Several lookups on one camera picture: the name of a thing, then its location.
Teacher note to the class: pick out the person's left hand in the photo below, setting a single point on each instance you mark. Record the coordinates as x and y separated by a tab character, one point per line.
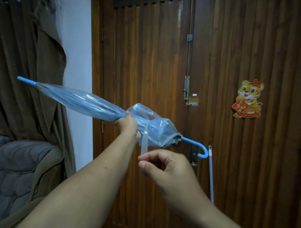
128	125

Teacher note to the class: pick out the person's right hand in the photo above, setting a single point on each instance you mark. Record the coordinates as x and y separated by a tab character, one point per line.
174	175

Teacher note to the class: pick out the person's right thumb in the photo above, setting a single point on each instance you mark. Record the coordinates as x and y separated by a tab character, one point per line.
149	168

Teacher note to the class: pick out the person's left thumb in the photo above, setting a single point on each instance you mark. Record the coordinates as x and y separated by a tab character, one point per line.
128	114

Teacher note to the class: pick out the blue transparent umbrella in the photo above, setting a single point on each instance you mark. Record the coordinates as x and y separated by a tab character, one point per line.
94	105

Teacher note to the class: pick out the person's left forearm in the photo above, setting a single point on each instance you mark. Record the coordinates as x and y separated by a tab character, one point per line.
80	185

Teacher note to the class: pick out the person's right forearm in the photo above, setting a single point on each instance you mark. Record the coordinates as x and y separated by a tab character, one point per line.
202	213

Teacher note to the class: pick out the metal door bolt latch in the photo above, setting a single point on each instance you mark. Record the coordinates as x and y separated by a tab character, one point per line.
188	91

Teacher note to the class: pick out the brown wooden door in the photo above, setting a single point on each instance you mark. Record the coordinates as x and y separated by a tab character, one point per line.
199	94

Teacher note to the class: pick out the metal door hinge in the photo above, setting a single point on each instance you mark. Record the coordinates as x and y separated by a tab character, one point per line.
189	37

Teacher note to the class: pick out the brown curtain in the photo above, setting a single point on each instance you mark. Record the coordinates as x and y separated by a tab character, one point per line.
30	77

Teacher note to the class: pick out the grey cushioned armchair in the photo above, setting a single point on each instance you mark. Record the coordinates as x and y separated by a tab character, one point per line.
25	173

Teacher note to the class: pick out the tiger sticker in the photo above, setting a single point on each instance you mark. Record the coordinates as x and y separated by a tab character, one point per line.
248	98

